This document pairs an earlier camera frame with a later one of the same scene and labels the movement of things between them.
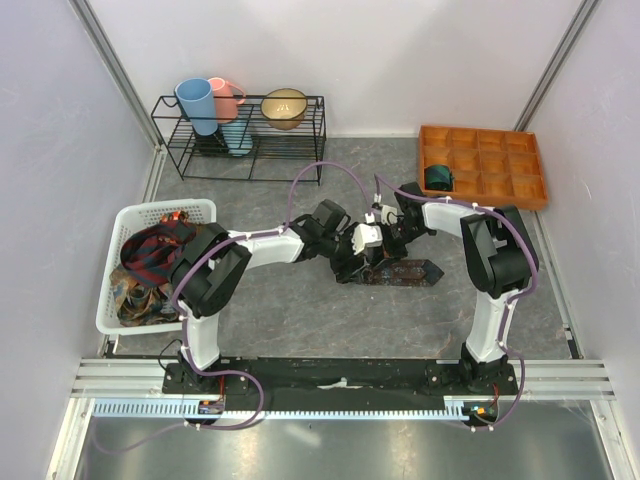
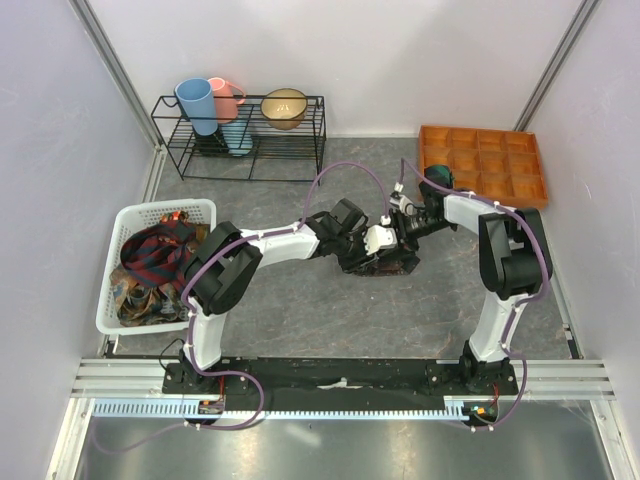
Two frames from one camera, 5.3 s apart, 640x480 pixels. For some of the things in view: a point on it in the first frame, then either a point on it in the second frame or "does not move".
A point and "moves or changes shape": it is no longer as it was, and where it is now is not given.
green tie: (438, 178) does not move
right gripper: (390, 250) does not move
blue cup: (197, 97) does not move
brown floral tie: (418, 272) moves or changes shape
